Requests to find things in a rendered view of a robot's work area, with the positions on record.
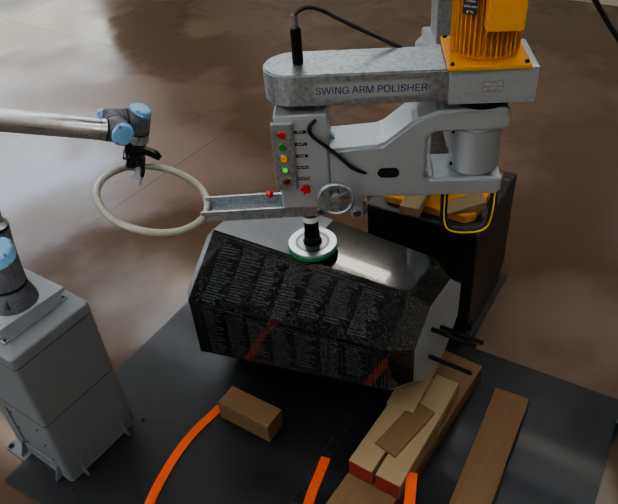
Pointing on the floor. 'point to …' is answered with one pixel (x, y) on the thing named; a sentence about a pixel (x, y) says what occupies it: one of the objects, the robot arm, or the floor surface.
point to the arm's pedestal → (56, 388)
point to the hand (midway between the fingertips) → (139, 178)
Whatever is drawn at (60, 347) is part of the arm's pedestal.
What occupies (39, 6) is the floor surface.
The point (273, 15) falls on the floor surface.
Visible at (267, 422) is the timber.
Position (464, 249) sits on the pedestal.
